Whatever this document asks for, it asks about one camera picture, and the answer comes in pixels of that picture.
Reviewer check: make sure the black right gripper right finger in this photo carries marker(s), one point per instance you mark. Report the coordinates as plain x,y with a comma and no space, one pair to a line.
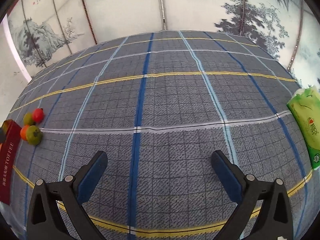
274,220

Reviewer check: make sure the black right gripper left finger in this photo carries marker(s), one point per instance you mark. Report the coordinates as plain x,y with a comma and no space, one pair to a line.
44,218

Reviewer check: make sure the red fruit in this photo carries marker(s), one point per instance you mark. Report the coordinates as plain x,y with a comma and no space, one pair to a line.
38,115

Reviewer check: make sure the gold rectangular tin tray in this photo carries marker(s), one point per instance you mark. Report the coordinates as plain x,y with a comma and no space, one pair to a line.
10,139

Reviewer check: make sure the green round fruit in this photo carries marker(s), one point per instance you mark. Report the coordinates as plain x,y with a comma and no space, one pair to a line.
34,135

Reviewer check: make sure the orange fruit on cloth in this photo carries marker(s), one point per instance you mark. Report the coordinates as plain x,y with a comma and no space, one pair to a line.
23,132

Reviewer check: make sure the yellow-green fruit on cloth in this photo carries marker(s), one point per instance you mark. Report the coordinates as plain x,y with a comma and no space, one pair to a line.
28,119

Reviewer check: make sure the green tissue pack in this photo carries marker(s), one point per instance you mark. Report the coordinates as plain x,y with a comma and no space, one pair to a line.
304,106

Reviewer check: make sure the grey plaid tablecloth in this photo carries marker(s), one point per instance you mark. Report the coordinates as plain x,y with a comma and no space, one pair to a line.
159,104

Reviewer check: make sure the painted folding screen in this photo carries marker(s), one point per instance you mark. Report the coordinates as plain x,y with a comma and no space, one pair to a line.
46,31

